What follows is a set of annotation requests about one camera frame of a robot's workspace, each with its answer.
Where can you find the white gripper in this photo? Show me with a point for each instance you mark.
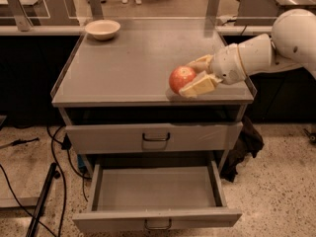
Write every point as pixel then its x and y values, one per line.
pixel 227 65

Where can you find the red apple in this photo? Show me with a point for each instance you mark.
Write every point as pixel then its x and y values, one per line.
pixel 180 77

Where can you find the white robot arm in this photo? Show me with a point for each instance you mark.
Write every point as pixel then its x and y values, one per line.
pixel 291 44

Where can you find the grey drawer cabinet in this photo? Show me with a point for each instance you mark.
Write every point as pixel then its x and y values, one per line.
pixel 125 80

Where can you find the grey top drawer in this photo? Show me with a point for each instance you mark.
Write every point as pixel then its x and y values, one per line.
pixel 152 137

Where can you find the grey open middle drawer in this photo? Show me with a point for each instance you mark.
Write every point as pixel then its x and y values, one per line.
pixel 156 199

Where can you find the dark cloth on floor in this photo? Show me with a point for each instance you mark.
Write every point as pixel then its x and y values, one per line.
pixel 249 142

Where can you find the grey background cabinet right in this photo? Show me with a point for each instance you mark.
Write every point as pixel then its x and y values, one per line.
pixel 265 12

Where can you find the grey background cabinet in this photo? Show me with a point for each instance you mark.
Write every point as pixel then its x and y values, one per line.
pixel 42 12
pixel 265 12

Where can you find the white bowl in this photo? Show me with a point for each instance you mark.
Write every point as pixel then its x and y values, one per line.
pixel 102 29

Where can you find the grey background cabinet left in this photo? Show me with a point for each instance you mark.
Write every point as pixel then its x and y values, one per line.
pixel 42 12

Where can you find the black bar on floor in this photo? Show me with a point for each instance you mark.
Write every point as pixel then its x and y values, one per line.
pixel 33 227

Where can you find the clear acrylic barrier panel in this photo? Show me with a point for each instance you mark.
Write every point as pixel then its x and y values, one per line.
pixel 224 9

